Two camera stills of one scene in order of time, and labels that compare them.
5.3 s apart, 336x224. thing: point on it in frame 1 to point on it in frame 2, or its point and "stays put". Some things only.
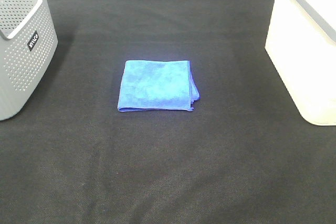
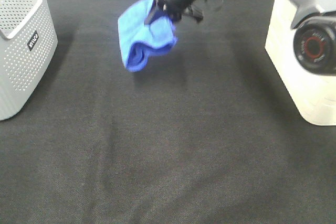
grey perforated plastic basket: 28,39 stays put
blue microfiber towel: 160,85 to 138,40
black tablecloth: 244,155 stays put
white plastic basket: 301,42 stays put
